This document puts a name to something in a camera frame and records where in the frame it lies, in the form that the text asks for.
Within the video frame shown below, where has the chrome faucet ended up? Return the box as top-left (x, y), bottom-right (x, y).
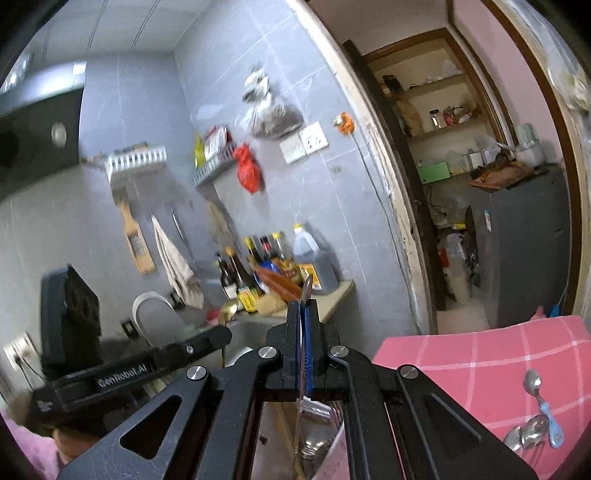
top-left (131, 291), bottom-right (180, 347)

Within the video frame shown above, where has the grey wall shelf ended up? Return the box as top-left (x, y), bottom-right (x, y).
top-left (193, 142), bottom-right (236, 187)

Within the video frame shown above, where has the person left hand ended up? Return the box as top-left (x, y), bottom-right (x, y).
top-left (52, 429), bottom-right (99, 465)

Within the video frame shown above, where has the white perforated utensil basket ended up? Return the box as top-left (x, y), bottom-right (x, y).
top-left (250, 400), bottom-right (349, 480)

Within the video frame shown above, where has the hanging white towel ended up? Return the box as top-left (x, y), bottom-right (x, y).
top-left (151, 215), bottom-right (205, 310)

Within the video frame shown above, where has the orange snack pouch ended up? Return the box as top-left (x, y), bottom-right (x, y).
top-left (254, 266), bottom-right (301, 303)

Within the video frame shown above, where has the white wall basket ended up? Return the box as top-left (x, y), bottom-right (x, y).
top-left (104, 146), bottom-right (167, 184)

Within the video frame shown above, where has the white wall socket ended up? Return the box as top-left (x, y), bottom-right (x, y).
top-left (280, 122), bottom-right (329, 164)

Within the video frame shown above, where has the pink plaid tablecloth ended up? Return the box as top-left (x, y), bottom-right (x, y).
top-left (373, 316), bottom-right (590, 479)

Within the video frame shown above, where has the large oil jug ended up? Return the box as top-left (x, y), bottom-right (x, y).
top-left (292, 223), bottom-right (341, 296)

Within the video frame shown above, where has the bag of dried goods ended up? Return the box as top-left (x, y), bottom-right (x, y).
top-left (239, 63), bottom-right (304, 140)

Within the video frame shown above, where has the wooden grater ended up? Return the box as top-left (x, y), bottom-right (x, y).
top-left (112, 188), bottom-right (156, 275)

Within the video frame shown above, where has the grey washing machine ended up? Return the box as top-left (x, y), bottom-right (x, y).
top-left (470, 165), bottom-right (571, 328)

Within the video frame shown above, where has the red plastic bag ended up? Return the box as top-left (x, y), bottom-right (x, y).
top-left (233, 144), bottom-right (262, 194)

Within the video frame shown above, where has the white pot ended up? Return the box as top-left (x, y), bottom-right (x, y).
top-left (514, 123), bottom-right (546, 168)

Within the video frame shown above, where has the blue handled spoon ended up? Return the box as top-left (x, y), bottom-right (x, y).
top-left (523, 369), bottom-right (565, 449)

